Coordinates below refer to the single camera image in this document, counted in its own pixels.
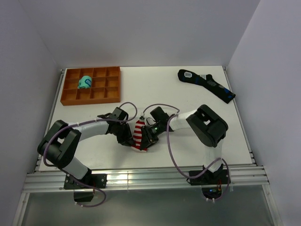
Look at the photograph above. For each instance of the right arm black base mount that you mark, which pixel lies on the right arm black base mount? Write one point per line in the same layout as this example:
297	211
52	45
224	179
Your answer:
216	180

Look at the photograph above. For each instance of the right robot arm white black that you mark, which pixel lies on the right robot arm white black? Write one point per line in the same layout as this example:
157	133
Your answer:
208	126

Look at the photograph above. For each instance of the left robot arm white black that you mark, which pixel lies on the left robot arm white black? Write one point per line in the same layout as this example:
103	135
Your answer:
60	143

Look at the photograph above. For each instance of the black blue patterned sock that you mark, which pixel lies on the black blue patterned sock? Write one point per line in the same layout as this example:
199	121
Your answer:
206	81

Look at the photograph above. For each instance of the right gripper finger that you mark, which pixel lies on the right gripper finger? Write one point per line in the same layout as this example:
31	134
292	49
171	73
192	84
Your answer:
147	137
153	138

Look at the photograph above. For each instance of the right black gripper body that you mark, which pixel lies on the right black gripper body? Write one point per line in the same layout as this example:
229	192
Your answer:
156	130

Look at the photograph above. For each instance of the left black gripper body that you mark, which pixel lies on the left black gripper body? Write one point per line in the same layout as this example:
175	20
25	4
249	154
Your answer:
122	133

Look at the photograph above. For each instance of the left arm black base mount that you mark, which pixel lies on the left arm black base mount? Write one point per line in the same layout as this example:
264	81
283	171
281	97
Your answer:
84	190

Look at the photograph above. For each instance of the orange compartment tray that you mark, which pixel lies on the orange compartment tray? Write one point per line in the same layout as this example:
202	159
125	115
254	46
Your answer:
106	86

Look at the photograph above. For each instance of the aluminium table frame rail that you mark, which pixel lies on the aluminium table frame rail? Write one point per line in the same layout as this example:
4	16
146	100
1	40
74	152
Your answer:
128	169

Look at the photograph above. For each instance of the rolled teal sock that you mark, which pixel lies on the rolled teal sock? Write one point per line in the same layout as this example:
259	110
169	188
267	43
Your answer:
85	82

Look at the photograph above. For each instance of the red white striped sock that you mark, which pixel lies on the red white striped sock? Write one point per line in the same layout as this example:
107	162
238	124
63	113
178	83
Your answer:
137	136

